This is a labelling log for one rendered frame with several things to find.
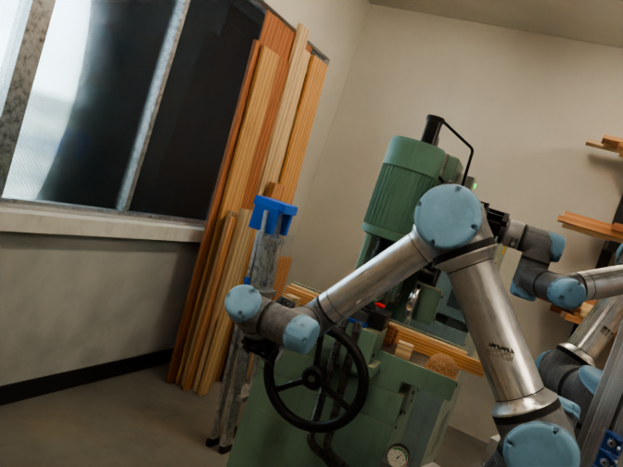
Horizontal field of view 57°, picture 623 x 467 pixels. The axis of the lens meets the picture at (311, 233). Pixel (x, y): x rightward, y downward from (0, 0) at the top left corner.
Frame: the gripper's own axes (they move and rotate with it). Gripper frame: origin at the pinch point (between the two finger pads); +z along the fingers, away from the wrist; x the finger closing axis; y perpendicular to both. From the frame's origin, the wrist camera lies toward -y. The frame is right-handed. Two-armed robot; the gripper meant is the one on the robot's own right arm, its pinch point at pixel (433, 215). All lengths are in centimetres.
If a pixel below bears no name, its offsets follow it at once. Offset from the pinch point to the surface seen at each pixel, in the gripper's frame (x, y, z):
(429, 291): -1.8, -34.5, -3.7
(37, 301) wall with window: 40, -79, 147
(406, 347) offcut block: 29.7, -24.1, -5.5
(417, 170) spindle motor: -8.9, 6.9, 8.9
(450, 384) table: 33.8, -26.5, -19.8
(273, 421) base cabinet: 55, -49, 24
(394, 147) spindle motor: -12.7, 9.5, 17.8
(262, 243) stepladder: -27, -72, 77
